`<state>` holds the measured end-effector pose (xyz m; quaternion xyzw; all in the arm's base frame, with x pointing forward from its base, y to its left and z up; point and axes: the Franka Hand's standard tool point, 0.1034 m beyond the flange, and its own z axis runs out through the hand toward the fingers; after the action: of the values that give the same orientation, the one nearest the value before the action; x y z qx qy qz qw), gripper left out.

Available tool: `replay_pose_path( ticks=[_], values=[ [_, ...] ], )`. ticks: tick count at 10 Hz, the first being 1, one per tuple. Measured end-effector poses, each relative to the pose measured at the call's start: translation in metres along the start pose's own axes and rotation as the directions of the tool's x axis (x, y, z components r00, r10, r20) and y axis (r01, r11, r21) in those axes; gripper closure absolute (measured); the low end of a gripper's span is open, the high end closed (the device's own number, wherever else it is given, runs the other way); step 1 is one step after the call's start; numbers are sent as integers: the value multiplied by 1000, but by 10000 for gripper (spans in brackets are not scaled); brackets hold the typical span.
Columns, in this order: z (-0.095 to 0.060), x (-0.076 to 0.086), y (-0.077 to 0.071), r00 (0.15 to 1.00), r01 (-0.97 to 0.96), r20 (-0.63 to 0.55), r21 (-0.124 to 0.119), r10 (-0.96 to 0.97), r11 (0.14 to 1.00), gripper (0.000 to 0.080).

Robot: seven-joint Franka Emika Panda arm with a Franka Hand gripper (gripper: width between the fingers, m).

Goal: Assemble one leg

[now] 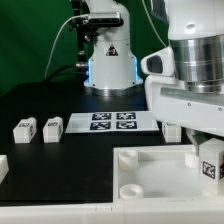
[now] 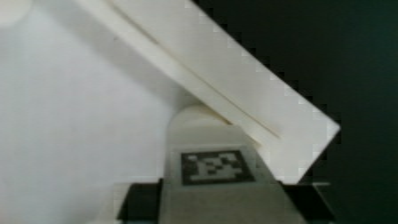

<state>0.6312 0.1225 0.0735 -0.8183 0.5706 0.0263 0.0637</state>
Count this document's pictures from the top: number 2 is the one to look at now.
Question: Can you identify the white square tabletop tray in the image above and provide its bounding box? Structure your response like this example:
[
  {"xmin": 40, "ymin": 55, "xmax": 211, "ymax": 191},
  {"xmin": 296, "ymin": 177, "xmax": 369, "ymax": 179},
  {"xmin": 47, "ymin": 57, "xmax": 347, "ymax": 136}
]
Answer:
[{"xmin": 0, "ymin": 0, "xmax": 340, "ymax": 224}]

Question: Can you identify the white table leg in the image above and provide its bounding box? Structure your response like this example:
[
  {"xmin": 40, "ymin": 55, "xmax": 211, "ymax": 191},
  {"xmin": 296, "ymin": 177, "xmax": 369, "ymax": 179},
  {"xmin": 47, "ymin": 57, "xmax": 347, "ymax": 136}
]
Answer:
[{"xmin": 161, "ymin": 105, "xmax": 308, "ymax": 224}]

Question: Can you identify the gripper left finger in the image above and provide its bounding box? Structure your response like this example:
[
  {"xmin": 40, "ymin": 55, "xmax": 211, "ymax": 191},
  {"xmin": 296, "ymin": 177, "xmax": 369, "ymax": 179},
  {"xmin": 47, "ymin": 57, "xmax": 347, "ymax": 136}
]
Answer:
[{"xmin": 118, "ymin": 183, "xmax": 163, "ymax": 224}]

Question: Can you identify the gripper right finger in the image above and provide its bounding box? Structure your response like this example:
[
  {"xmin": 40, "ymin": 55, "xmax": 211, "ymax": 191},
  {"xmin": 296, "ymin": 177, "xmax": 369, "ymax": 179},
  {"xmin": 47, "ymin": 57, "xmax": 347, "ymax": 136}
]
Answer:
[{"xmin": 283, "ymin": 184, "xmax": 337, "ymax": 224}]

